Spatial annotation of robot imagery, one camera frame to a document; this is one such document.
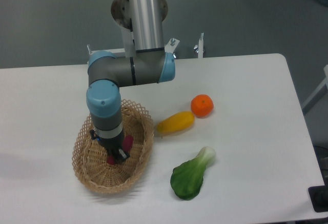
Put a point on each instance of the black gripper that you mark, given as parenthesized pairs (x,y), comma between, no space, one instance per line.
(111,144)

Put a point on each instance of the purple sweet potato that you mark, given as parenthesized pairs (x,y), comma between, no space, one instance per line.
(126,146)

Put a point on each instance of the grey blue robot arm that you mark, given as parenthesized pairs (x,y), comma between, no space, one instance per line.
(145,61)

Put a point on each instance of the woven wicker basket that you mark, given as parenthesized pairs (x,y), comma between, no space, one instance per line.
(89,157)

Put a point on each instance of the yellow mango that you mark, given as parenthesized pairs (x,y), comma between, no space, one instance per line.
(175,123)

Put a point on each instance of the green bok choy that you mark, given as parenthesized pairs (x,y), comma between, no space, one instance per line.
(187,179)

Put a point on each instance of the orange tangerine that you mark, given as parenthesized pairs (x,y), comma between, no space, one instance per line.
(202,105)

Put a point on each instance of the black box at table edge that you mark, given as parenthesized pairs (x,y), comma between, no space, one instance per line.
(318,196)

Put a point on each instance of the white metal base frame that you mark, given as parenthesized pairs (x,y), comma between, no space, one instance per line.
(171,45)

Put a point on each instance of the white frame at right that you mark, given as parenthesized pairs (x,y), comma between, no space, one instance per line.
(319,92)

